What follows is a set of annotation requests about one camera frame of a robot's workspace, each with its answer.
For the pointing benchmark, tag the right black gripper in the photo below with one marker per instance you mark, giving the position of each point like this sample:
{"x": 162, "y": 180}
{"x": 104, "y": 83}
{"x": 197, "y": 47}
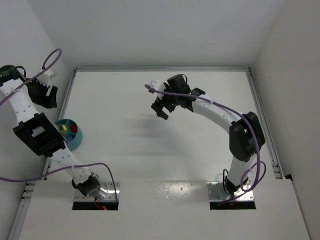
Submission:
{"x": 163, "y": 107}

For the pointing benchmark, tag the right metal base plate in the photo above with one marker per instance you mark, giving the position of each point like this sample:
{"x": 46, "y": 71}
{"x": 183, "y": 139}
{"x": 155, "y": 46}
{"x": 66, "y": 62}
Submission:
{"x": 217, "y": 194}

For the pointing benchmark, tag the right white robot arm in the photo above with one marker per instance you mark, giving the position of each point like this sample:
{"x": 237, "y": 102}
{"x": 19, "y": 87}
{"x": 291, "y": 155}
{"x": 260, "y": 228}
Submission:
{"x": 246, "y": 136}

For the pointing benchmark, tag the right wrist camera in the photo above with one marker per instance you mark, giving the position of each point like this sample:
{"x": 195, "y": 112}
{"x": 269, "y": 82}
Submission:
{"x": 157, "y": 85}

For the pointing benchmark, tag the metal base plate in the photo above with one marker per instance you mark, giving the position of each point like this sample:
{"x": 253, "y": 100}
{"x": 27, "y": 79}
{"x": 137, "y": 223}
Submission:
{"x": 217, "y": 194}
{"x": 107, "y": 193}

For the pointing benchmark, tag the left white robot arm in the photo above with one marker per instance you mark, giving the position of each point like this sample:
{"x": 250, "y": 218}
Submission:
{"x": 42, "y": 136}

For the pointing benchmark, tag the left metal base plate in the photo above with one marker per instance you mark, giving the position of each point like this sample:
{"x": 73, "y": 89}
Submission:
{"x": 107, "y": 193}

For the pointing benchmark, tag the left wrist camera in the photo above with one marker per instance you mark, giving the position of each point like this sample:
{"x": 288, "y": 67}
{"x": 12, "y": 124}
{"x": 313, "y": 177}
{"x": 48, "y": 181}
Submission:
{"x": 46, "y": 78}

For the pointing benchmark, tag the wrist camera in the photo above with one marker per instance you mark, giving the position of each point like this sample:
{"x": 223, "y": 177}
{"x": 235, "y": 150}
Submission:
{"x": 46, "y": 78}
{"x": 157, "y": 85}

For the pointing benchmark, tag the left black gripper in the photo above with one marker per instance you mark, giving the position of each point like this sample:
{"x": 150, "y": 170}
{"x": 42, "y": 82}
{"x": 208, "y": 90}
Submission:
{"x": 43, "y": 94}

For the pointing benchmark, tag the yellow lego brick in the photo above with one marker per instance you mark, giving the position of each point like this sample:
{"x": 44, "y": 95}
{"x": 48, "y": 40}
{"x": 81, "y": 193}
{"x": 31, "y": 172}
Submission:
{"x": 64, "y": 129}

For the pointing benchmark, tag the teal divided round container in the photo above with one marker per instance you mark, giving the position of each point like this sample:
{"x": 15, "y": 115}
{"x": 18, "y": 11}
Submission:
{"x": 77, "y": 137}

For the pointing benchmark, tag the red lego brick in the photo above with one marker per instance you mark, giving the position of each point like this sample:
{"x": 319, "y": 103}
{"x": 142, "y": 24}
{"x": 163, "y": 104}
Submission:
{"x": 73, "y": 128}

